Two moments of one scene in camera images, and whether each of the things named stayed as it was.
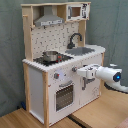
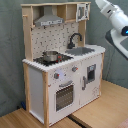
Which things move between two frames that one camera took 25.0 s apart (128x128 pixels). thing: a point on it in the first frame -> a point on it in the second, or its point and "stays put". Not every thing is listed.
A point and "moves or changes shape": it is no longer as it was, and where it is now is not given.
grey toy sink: x=80 y=50 stays put
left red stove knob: x=56 y=75 stays put
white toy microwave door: x=74 y=12 moves or changes shape
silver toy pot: x=50 y=55 stays put
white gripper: x=89 y=71 -> x=105 y=7
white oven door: x=64 y=98 stays put
